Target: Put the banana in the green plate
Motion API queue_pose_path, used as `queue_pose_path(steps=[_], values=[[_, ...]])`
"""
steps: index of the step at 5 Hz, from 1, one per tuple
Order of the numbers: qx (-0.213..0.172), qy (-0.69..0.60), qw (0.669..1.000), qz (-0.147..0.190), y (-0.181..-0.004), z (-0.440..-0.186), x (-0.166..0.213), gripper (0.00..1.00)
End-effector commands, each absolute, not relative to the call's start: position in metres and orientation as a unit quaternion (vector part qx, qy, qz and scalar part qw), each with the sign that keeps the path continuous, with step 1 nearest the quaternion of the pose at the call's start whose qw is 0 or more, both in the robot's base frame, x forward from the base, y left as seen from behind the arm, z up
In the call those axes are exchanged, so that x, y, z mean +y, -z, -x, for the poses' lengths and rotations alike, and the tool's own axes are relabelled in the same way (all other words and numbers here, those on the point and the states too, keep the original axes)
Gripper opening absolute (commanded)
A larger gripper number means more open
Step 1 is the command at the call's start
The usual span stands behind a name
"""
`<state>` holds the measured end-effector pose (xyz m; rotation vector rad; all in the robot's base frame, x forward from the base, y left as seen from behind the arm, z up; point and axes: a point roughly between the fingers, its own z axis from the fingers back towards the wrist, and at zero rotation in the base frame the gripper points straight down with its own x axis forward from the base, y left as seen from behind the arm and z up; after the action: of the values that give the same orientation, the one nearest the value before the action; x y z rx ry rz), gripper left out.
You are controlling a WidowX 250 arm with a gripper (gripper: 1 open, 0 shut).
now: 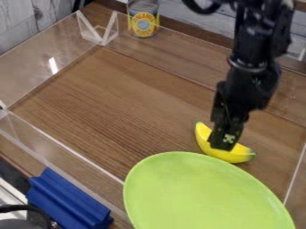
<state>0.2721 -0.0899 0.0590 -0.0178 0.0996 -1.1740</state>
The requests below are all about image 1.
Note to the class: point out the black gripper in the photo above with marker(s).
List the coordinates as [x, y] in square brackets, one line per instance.
[244, 93]

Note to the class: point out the yellow toy banana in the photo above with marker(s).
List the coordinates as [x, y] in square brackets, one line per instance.
[238, 155]

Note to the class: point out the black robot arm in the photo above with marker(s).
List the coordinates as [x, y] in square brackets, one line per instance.
[261, 40]

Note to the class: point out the green plate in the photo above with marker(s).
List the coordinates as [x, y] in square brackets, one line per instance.
[181, 190]

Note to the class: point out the yellow labelled tin can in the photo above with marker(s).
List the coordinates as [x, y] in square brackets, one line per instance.
[143, 17]

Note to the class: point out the blue plastic block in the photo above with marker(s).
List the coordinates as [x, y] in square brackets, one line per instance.
[69, 205]

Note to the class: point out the clear acrylic corner bracket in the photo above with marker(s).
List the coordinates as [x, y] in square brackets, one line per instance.
[99, 35]

